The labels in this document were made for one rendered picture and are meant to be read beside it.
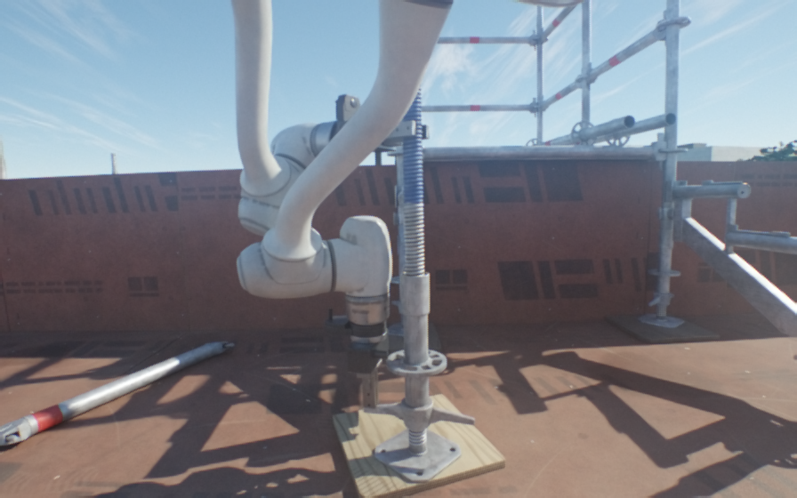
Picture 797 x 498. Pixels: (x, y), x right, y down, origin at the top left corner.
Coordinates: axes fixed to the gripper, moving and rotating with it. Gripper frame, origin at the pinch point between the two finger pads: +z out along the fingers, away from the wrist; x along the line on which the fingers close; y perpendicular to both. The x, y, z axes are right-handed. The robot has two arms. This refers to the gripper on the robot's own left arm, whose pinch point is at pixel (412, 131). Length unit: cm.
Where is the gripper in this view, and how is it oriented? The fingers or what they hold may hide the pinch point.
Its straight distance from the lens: 76.9
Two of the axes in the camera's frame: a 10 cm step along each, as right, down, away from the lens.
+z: 8.2, 0.5, -5.7
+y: 0.2, 9.9, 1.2
